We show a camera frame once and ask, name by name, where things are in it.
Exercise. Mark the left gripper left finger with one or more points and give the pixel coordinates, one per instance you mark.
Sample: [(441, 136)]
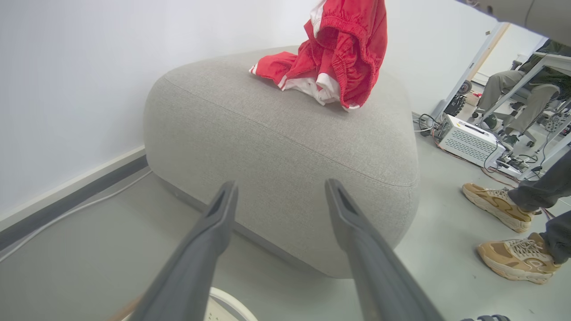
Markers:
[(192, 267)]

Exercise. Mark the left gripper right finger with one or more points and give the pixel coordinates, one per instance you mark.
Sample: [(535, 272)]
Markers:
[(379, 276)]

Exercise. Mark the red white-striped shorts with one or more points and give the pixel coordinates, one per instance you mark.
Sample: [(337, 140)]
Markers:
[(348, 58)]

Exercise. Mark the beige perforated laundry basket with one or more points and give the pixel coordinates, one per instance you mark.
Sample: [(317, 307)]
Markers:
[(236, 308)]

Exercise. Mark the grey fabric ottoman seat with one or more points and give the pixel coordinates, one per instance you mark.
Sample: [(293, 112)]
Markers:
[(267, 133)]

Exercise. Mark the black ribbed conduit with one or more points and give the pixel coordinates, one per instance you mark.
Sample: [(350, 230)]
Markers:
[(490, 318)]

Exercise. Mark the tan sneaker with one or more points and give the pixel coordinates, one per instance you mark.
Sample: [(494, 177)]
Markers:
[(517, 263), (495, 205)]

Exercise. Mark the white vented equipment box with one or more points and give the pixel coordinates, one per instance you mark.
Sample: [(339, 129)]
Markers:
[(468, 142)]

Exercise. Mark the floor power strip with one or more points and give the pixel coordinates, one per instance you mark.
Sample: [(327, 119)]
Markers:
[(508, 165)]

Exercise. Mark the black wheeled equipment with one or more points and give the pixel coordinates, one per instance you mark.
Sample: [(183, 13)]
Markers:
[(456, 104)]

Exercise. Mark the standing person dark trousers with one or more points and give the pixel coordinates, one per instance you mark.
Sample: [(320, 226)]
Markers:
[(548, 187)]

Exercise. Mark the seated person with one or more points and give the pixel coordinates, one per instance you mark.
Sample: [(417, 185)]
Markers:
[(535, 96)]

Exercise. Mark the white slanted post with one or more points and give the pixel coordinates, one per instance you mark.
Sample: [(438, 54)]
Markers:
[(464, 73)]

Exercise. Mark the white desk frame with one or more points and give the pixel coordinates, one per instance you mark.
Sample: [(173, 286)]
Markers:
[(513, 89)]

